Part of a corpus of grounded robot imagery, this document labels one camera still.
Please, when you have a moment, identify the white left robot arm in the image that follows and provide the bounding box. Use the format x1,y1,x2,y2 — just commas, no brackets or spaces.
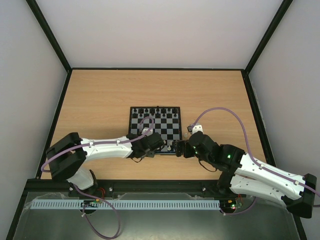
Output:
41,132,165,191

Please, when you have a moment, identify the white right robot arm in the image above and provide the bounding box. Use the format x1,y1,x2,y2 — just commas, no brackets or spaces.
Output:
173,131,317,219

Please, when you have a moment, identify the black and grey chessboard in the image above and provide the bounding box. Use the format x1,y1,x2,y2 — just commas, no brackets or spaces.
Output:
128,106,183,155

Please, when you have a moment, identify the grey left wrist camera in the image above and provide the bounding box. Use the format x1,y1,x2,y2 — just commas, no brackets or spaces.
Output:
140,127,154,136

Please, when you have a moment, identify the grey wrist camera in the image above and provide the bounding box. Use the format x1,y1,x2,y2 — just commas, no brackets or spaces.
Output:
140,127,154,136
187,123,204,135

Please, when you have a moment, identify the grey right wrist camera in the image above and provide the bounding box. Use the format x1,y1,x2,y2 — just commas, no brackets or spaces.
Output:
187,123,204,135

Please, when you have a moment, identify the black front aluminium rail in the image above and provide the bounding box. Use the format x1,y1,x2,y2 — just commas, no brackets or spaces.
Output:
24,178,291,201

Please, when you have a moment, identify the light blue cable duct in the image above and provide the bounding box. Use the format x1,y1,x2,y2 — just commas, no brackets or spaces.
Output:
30,199,221,211

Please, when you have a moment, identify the black right frame post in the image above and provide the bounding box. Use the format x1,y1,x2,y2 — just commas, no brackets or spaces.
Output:
244,0,294,75

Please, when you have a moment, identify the black frame post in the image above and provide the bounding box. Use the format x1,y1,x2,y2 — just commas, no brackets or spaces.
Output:
24,0,72,73
244,0,294,75

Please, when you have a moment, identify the black left frame post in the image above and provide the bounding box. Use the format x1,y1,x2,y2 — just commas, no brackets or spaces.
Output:
24,0,72,73

